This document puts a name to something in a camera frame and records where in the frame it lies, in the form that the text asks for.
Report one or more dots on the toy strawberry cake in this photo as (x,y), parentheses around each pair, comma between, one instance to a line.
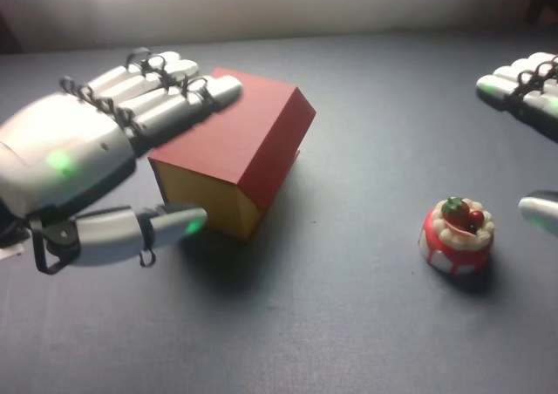
(457,241)

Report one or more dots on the red box with yellow inside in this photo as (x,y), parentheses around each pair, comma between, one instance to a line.
(261,119)

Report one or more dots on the grey table cloth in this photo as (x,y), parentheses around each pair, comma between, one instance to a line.
(279,324)

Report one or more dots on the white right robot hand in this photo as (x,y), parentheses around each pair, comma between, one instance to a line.
(536,84)

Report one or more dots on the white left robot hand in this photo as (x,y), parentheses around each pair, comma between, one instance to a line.
(65,137)

